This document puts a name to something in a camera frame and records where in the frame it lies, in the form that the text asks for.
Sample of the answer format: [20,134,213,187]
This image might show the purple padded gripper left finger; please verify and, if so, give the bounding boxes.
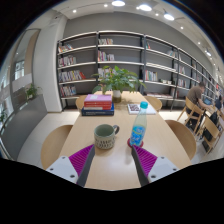
[47,145,95,187]

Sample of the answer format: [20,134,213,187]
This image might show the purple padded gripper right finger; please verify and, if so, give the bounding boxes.
[132,145,178,186]

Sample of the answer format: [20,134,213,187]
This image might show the clear bottle with blue label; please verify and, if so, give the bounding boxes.
[130,101,148,146]

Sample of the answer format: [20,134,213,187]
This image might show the near left wooden chair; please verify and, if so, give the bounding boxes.
[41,125,72,170]

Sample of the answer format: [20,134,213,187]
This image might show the round red coaster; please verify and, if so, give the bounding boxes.
[127,138,144,148]

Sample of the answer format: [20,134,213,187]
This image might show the green patterned ceramic mug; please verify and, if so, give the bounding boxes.
[94,124,120,149]

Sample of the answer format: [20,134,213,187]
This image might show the near right wooden chair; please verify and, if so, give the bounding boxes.
[166,120,197,160]

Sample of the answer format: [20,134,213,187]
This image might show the dark blue bottom book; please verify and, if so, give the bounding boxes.
[81,103,114,116]

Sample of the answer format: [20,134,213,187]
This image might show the white magazine on table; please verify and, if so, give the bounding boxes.
[127,104,156,115]

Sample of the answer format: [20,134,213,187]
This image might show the far right wooden chair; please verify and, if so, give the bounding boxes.
[145,96,162,112]

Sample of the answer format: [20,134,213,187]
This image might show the far left wooden chair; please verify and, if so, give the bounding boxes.
[76,95,86,111]

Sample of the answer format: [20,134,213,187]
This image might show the red book in stack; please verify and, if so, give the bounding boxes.
[84,102,112,110]

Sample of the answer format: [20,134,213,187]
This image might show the wooden chair with backpack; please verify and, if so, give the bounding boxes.
[199,116,223,153]

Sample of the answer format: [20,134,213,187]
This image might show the pink book on stack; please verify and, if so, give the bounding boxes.
[84,94,112,102]

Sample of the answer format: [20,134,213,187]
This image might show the wooden chair behind person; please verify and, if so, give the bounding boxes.
[179,98,204,134]

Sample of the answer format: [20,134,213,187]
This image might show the black backpack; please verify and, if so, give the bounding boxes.
[203,112,219,141]

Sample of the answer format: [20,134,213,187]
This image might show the seated person brown shirt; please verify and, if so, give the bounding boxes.
[186,82,212,128]

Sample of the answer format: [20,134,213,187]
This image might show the small plant on ledge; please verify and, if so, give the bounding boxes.
[26,84,40,100]

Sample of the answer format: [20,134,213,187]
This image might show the green potted plant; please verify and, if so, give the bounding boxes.
[92,66,145,103]

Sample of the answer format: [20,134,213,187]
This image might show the large grey bookshelf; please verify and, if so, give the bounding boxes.
[57,31,218,109]

